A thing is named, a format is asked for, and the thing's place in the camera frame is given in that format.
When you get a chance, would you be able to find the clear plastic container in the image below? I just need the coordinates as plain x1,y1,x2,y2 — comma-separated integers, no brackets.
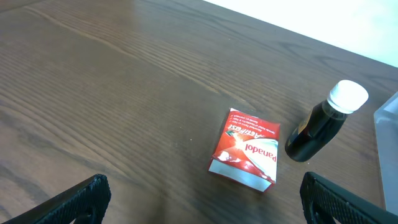
374,93,398,215

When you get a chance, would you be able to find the dark syrup bottle white cap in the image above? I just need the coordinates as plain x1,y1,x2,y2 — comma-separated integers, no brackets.
285,80,369,162

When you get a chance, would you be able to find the red Panadol box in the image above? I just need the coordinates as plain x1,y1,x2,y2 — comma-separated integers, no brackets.
208,108,280,192

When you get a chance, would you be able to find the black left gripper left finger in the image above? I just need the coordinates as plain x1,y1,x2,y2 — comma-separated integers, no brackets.
5,174,111,224

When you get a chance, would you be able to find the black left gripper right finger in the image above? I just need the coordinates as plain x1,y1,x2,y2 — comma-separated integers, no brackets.
300,172,397,224

